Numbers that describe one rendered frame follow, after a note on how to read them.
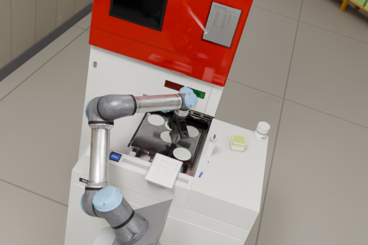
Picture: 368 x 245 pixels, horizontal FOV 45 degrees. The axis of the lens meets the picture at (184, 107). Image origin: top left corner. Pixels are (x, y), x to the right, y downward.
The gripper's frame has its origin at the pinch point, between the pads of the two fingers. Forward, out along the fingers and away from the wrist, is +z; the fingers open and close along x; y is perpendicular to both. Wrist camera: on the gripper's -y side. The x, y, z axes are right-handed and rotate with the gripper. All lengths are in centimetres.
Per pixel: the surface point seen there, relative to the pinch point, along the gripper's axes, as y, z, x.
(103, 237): -39, 9, 57
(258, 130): -15.0, -11.6, -45.4
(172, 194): -31.6, 2.3, 18.4
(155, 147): 1.0, 1.4, 11.5
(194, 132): 6.6, 1.3, -17.4
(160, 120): 21.5, 1.3, -1.7
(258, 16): 301, 91, -331
